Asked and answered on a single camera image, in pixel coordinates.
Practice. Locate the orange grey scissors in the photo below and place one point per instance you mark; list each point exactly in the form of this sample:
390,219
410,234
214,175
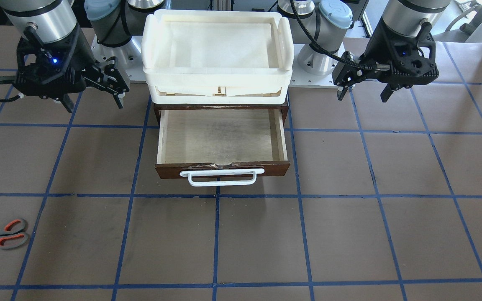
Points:
13,235

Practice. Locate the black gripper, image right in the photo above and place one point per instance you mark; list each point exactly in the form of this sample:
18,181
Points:
374,49

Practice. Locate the white grey chair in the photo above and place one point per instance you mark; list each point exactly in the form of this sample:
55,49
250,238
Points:
481,23

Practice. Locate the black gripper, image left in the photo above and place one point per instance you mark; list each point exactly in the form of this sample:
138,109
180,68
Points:
83,59

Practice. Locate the wooden drawer with white handle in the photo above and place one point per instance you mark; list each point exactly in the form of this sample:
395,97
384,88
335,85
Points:
198,145

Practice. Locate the dark brown wooden cabinet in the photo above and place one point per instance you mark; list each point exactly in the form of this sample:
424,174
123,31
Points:
283,108

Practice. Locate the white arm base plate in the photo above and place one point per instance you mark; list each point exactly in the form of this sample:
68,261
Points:
302,79
127,57

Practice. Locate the white plastic tray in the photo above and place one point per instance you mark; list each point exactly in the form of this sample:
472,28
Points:
217,57

